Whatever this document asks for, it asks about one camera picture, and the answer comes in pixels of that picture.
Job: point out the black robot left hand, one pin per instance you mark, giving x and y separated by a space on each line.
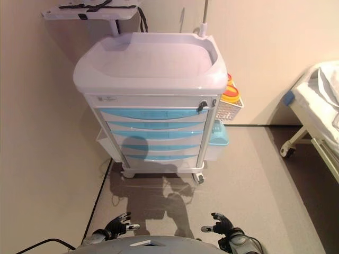
117 226

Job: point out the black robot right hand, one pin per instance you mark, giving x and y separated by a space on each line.
222 226

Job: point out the blue fronted cart drawer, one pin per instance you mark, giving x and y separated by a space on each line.
169 135
153 125
148 114
164 157
172 146

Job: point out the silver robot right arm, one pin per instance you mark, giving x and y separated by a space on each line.
239 242

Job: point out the grey robot torso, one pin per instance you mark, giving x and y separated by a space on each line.
119 247

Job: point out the cart caster wheel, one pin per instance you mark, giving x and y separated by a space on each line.
200 178

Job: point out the white side bin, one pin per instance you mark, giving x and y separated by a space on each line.
103 144

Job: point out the waste bin with blue lid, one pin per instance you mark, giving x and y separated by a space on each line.
218 139

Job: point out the bed caster wheel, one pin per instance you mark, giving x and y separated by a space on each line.
287 151

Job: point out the black key in lock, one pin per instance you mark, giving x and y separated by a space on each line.
201 105

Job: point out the metal cart side latch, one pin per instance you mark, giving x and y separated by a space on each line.
213 103

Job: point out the blue bed corner bumper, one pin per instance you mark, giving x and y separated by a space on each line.
288 97

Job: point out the white hospital bed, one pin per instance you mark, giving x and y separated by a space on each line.
315 105

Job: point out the white medical cart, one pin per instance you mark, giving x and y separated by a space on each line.
148 71

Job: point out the white bed blanket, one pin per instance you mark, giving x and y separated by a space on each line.
329 82

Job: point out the metal IV pole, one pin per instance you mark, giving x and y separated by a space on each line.
203 21

